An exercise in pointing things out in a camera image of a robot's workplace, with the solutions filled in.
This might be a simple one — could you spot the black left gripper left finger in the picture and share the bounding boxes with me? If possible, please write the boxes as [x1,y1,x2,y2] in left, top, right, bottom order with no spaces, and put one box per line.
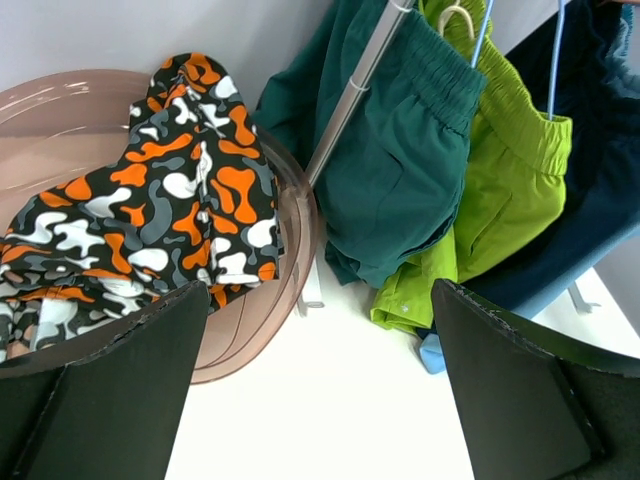
[1,282,209,479]

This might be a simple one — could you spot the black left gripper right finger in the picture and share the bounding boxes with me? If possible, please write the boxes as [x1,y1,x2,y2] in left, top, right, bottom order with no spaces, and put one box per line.
[432,280,639,479]

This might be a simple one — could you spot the orange camouflage shorts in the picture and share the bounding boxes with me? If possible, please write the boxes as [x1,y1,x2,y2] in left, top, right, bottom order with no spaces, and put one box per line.
[1,53,282,360]

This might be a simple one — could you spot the light blue shorts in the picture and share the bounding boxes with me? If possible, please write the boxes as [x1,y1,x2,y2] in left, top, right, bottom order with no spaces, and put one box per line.
[418,214,640,374]

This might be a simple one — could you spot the lime green shorts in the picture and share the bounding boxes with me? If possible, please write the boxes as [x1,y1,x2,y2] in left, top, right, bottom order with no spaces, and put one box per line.
[370,1,572,333]

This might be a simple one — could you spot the teal green shorts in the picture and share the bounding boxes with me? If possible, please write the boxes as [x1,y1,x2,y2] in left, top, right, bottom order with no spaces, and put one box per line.
[254,1,486,288]

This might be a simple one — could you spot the navy blue shorts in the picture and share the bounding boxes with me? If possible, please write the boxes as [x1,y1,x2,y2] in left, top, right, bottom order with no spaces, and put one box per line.
[459,0,640,306]

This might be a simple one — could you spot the blue hanger under teal shorts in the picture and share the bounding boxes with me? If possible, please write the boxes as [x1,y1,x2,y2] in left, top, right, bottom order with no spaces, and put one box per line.
[470,0,494,69]

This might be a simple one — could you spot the blue hanger under green shorts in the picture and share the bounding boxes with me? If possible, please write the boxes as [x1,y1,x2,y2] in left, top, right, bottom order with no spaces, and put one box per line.
[547,0,566,121]

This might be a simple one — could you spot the silver clothes rack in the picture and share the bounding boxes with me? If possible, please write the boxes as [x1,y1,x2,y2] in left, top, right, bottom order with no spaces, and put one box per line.
[297,0,601,319]

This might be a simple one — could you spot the pink translucent plastic basin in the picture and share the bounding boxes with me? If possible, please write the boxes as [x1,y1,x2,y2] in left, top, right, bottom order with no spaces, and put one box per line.
[0,68,320,386]

